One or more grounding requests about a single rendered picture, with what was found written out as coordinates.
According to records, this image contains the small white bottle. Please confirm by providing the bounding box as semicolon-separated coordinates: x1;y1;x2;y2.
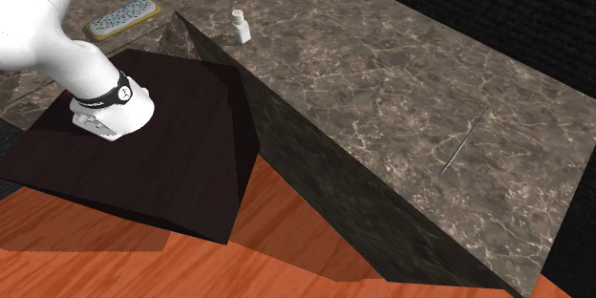
231;9;252;45

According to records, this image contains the dark robot stand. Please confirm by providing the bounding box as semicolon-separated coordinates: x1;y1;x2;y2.
0;48;261;245

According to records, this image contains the thin grey metal skewer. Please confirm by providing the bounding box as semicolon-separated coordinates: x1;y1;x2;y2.
438;107;490;177

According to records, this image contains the white sprinkled pastry bar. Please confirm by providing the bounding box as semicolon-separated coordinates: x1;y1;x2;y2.
85;0;162;41

